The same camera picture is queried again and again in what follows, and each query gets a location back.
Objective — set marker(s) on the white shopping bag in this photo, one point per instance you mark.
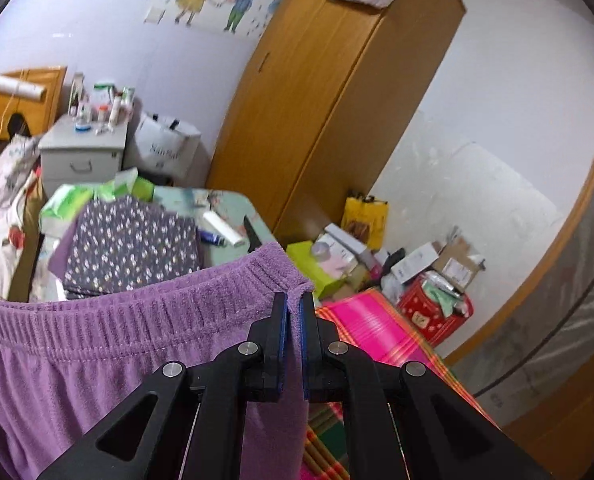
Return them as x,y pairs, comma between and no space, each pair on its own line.
164,145

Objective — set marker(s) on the red box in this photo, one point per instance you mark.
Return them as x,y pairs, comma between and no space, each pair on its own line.
432,315

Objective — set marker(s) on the folded plain purple cloth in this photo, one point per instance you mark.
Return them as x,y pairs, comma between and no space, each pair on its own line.
63,255

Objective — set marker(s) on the white box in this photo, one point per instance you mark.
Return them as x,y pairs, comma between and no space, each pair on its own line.
349,242

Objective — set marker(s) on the green box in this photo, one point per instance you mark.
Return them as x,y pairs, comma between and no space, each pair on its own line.
312,265

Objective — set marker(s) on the floral bed quilt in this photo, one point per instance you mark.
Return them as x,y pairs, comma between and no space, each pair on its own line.
2,210

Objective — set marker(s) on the yellow paper bag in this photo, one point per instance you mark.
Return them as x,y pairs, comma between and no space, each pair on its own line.
364,220

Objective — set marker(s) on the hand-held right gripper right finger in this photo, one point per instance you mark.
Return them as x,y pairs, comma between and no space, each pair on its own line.
305,340

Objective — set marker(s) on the folded floral purple cloth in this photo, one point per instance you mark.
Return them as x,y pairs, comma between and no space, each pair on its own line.
132,250

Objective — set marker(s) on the white rolled paper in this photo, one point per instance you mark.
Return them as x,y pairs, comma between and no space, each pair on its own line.
7,85

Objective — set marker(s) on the pink plaid blanket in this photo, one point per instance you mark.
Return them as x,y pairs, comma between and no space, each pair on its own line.
372,325

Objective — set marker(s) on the wooden door frame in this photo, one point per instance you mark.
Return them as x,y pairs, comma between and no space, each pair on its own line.
542,260

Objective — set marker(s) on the wooden door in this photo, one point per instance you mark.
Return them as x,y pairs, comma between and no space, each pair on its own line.
567,425

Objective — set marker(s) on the purple fleece pants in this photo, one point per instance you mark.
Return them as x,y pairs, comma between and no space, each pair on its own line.
102,340

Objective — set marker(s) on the wooden wardrobe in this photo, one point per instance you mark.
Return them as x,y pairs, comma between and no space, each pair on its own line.
327,110

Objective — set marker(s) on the clear plastic door curtain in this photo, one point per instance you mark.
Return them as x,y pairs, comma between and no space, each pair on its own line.
552,320

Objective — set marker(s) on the green tissue pack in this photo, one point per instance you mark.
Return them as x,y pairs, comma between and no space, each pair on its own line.
64,207

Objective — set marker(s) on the white tube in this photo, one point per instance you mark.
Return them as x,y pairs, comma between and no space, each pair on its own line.
222,227

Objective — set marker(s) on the grey nightstand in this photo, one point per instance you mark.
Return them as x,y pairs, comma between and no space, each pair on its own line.
82,155

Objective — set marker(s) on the light green printed table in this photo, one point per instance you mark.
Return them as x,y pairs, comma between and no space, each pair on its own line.
232,202

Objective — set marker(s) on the wooden bed headboard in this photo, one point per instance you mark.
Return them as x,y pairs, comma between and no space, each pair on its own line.
37,105

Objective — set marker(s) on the group of toiletry bottles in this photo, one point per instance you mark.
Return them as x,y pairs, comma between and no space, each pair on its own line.
102,105

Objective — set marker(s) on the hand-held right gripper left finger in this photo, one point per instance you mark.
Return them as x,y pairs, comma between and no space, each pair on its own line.
282,340

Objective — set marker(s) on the cardboard box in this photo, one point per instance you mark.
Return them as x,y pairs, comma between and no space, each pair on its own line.
457,265

